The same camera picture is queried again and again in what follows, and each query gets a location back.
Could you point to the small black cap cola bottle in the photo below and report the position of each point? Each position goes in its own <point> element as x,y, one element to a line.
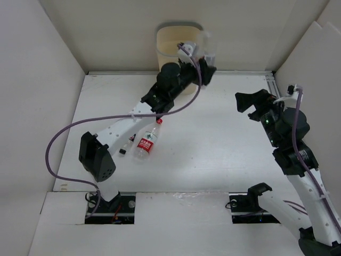
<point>127,146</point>

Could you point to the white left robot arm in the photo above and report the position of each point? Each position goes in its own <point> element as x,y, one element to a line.
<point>96,150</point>

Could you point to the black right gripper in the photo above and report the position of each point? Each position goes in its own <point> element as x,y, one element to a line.
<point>243,101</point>

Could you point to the beige plastic waste bin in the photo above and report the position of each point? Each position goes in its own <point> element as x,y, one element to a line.
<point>169,34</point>

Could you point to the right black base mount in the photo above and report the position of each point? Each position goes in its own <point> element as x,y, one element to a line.
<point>245,208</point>

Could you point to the red label water bottle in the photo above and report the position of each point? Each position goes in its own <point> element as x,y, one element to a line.
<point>148,140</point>

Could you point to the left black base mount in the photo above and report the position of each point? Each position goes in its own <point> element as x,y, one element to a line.
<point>119,211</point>

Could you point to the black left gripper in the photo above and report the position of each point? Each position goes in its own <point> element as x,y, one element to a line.
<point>206,71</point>

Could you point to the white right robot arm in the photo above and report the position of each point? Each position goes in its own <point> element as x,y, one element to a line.
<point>317,225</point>

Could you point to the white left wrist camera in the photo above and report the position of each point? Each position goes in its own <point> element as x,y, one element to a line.
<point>187,50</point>

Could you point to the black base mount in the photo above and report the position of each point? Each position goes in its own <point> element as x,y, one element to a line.
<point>245,208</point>
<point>119,211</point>

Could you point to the clear bottle silver label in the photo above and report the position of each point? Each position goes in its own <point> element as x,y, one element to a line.
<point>207,46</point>

